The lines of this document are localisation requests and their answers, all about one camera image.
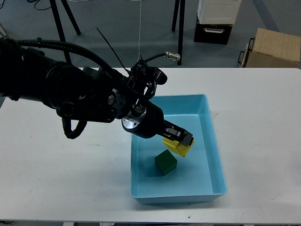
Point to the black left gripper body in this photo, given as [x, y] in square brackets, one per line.
[149, 124]

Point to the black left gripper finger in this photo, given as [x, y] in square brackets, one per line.
[179, 134]

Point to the yellow wooden block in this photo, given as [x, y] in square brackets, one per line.
[176, 147]

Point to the green wooden block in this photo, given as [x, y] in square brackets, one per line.
[165, 162]

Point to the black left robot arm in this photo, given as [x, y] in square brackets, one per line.
[83, 95]

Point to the light wooden box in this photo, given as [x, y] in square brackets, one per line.
[271, 49]

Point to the light blue plastic bin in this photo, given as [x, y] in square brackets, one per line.
[198, 176]

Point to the black table leg right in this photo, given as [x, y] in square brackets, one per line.
[178, 17]

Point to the white plastic container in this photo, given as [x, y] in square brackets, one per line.
[218, 11]

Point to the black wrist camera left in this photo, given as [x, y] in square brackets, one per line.
[144, 79]

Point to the black cable tie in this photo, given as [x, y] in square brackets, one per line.
[112, 49]

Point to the black box with handle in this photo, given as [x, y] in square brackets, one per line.
[212, 33]

